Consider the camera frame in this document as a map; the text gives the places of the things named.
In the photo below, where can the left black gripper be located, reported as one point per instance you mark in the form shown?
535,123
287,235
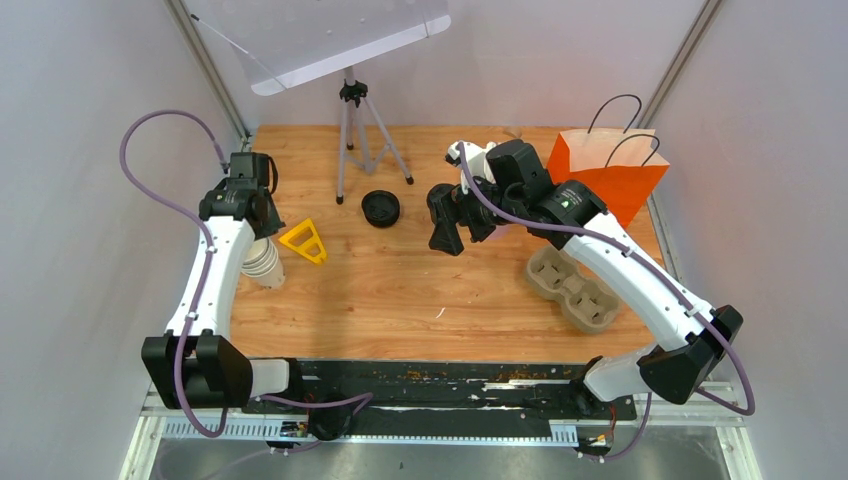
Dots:
275,222

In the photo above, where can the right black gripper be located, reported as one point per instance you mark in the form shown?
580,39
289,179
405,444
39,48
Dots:
446,236

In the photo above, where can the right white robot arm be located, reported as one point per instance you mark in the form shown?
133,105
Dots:
506,183

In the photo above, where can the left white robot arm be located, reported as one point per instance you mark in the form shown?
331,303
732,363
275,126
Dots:
194,357

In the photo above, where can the yellow triangular plastic stand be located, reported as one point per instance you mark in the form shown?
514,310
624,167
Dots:
304,240

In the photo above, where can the stack of paper cups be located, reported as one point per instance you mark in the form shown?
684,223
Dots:
263,265

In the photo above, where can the stack of black lids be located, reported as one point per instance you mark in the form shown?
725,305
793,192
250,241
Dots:
381,208

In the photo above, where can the grey tripod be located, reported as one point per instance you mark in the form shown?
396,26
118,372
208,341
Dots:
354,145

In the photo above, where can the cardboard cup carrier tray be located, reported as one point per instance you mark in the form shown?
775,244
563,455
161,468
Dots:
587,303

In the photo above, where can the white reflector board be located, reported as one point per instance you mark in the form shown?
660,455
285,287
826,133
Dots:
284,44

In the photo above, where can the orange paper bag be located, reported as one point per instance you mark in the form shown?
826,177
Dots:
620,165

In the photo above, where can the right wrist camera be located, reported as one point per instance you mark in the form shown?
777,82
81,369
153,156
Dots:
475,158

